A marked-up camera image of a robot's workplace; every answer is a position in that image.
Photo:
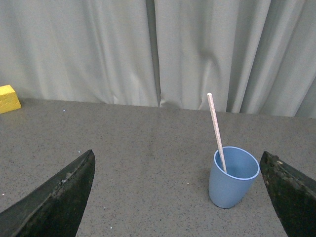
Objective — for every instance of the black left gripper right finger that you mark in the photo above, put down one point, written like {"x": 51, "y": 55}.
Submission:
{"x": 293, "y": 196}

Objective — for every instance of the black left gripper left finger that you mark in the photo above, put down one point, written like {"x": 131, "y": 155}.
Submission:
{"x": 55, "y": 208}

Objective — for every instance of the light blue plastic cup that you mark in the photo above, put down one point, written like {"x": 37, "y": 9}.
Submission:
{"x": 227, "y": 188}

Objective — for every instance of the yellow sponge block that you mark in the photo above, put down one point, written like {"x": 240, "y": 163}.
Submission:
{"x": 8, "y": 99}

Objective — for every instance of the grey-white curtain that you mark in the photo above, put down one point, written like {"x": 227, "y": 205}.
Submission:
{"x": 254, "y": 56}

